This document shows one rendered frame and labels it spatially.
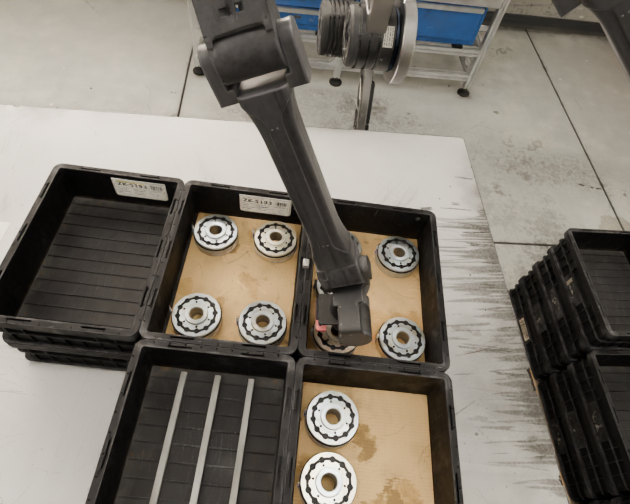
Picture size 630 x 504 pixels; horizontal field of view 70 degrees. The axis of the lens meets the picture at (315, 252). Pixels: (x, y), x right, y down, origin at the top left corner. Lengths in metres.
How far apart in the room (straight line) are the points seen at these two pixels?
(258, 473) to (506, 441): 0.58
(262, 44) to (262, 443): 0.70
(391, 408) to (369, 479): 0.14
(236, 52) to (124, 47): 2.76
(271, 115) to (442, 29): 2.43
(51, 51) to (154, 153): 1.89
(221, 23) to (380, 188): 1.01
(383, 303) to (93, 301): 0.64
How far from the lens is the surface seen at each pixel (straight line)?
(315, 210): 0.63
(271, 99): 0.54
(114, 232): 1.18
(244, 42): 0.52
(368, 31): 1.16
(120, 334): 0.93
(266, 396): 0.96
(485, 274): 1.38
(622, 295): 1.90
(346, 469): 0.91
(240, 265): 1.08
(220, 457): 0.94
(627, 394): 1.86
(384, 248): 1.12
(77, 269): 1.15
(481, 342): 1.27
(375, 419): 0.97
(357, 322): 0.75
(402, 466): 0.97
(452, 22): 2.92
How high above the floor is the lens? 1.75
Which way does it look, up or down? 56 degrees down
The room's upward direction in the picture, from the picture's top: 11 degrees clockwise
